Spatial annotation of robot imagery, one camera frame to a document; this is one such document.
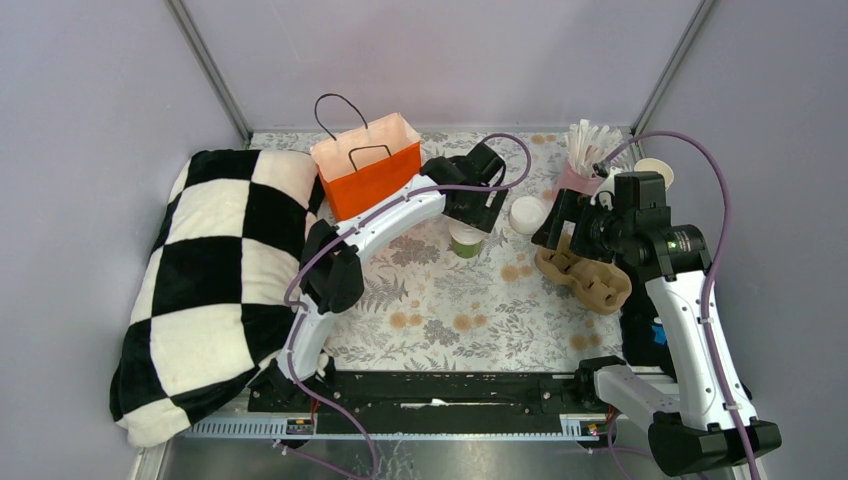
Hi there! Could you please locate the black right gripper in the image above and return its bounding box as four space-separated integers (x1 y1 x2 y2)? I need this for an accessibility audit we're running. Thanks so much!
530 188 632 264

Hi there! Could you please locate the green paper coffee cup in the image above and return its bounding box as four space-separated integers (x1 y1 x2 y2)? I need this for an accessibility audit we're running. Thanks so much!
451 238 484 259

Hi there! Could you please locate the clear white plastic cup lid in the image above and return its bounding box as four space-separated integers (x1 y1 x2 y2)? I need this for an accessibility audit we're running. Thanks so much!
448 219 487 245

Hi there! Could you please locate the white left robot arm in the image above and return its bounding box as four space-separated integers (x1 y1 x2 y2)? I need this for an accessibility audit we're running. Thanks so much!
271 142 510 411

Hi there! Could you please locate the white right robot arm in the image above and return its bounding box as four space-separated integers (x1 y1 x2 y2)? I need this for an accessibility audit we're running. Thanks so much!
532 172 782 478

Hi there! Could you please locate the stack of white plastic lids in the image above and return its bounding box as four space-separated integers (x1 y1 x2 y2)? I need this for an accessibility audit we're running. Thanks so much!
508 196 549 235

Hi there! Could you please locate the bundle of white wrapped straws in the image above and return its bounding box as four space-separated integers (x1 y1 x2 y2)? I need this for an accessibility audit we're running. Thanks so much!
565 119 624 177

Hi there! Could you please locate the stack of green paper cups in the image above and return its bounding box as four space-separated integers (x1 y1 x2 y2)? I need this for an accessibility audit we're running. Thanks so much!
633 158 675 188

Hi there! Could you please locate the brown cardboard cup carrier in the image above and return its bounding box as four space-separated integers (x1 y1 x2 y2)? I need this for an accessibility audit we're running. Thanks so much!
534 233 632 315

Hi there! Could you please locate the orange paper gift bag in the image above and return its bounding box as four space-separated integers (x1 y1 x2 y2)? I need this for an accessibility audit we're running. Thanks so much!
310 113 422 221

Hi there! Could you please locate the floral patterned table mat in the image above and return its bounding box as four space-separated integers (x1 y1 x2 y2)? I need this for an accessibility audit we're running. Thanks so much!
248 131 664 374

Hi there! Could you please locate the black t-shirt with logo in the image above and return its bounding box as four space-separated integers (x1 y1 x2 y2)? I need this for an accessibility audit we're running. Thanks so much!
619 285 677 379

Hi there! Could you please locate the black white checkered blanket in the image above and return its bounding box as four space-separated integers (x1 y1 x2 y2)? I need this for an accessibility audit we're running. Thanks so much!
109 149 323 448

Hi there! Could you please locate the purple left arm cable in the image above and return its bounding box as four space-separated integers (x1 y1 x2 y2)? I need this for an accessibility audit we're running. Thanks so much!
283 132 533 480

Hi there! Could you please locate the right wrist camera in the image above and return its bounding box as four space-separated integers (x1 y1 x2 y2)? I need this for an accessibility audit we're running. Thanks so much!
593 166 626 199

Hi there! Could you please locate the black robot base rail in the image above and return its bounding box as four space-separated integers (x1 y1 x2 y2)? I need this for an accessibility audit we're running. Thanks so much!
248 371 614 438

